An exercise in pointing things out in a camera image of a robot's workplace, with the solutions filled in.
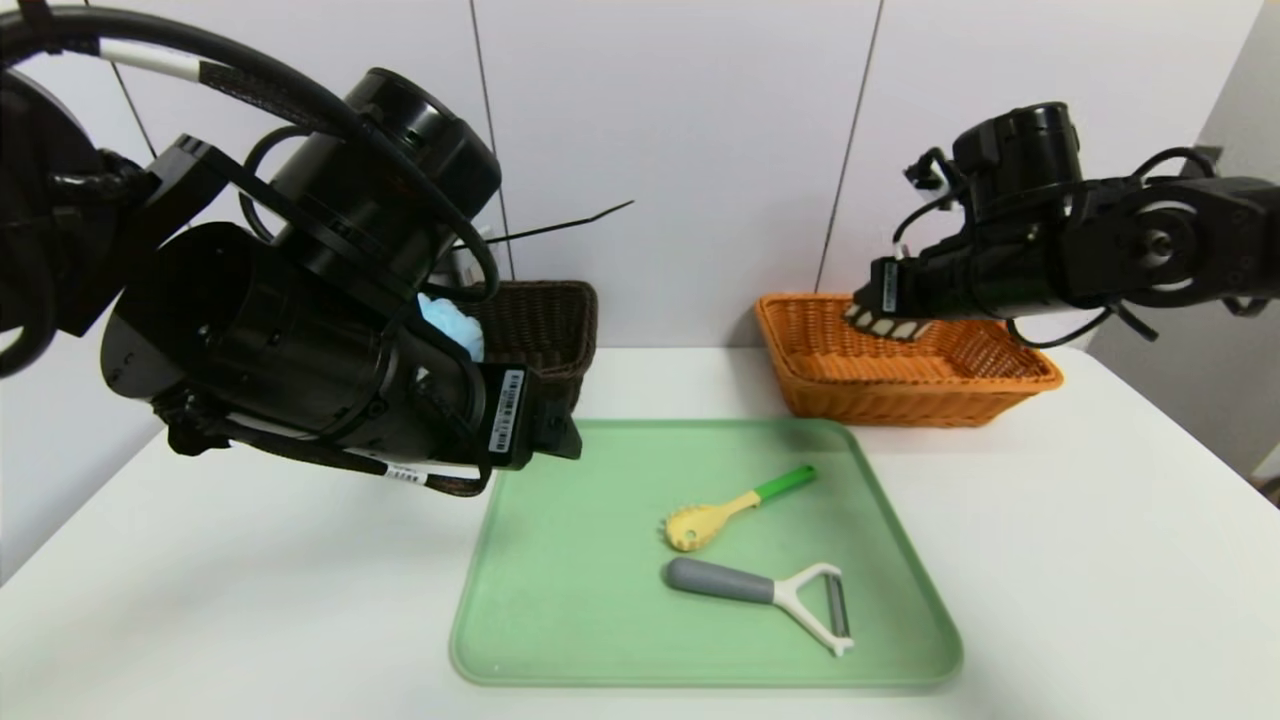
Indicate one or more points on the light green plastic tray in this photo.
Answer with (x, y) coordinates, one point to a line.
(600, 610)

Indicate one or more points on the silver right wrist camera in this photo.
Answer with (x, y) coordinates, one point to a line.
(925, 170)

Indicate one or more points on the dark brown background furniture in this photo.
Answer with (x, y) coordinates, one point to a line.
(1272, 492)

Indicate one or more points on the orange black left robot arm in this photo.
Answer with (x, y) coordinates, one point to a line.
(300, 340)

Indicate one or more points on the dark wall fixture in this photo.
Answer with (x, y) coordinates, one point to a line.
(1208, 155)

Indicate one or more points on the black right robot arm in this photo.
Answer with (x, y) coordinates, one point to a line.
(1150, 240)

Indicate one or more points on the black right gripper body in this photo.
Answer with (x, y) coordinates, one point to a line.
(886, 289)

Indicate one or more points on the black zip tie tail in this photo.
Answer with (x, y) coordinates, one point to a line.
(570, 222)

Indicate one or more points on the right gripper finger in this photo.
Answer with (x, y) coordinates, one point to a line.
(864, 300)

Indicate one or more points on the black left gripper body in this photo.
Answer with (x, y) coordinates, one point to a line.
(511, 414)

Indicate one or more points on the light blue bath loofah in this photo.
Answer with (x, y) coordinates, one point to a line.
(455, 325)

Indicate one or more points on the dark brown wicker basket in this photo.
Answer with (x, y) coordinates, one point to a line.
(545, 325)

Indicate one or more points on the orange wicker basket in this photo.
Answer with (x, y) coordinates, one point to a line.
(880, 385)

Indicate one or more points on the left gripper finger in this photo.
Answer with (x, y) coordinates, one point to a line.
(558, 432)

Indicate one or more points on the chocolate blueberry cake slice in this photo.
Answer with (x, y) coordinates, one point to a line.
(895, 328)

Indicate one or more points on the yellow green pasta spoon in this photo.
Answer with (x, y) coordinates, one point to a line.
(695, 522)

